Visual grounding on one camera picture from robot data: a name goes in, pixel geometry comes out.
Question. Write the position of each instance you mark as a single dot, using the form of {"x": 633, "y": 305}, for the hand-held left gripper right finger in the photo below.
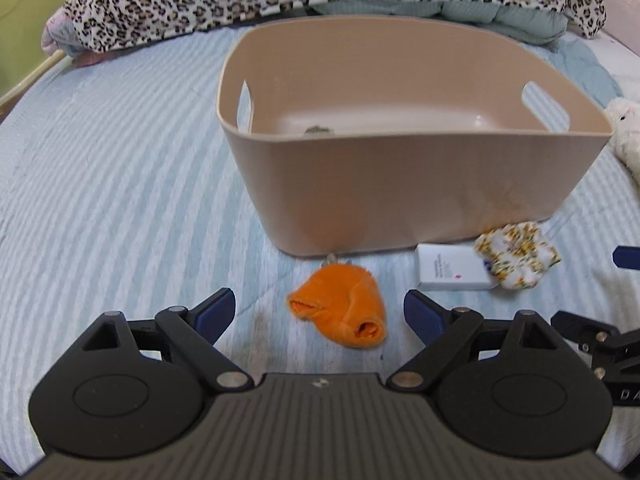
{"x": 422, "y": 313}

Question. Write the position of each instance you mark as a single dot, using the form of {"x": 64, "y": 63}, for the beige plastic storage basket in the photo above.
{"x": 380, "y": 185}

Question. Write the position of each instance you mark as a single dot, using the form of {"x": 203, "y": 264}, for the small white box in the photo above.
{"x": 450, "y": 272}

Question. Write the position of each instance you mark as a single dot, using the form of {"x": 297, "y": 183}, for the yellow floral scrunchie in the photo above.
{"x": 517, "y": 255}

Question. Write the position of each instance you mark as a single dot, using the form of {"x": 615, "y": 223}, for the orange plush cloth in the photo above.
{"x": 345, "y": 305}

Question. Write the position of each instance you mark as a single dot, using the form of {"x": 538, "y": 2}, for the green bed headboard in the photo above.
{"x": 30, "y": 5}

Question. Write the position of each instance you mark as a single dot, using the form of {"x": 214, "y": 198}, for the striped blue bed sheet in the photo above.
{"x": 115, "y": 200}

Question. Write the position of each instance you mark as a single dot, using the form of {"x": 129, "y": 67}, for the teal quilted blanket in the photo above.
{"x": 530, "y": 25}

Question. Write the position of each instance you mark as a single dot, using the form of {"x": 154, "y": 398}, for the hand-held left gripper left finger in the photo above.
{"x": 217, "y": 311}

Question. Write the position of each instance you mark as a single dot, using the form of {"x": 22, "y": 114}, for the pink cloth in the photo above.
{"x": 50, "y": 37}

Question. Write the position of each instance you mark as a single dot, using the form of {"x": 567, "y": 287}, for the white plush toy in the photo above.
{"x": 627, "y": 135}

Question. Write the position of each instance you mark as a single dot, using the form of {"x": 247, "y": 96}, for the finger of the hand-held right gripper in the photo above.
{"x": 627, "y": 258}
{"x": 587, "y": 331}

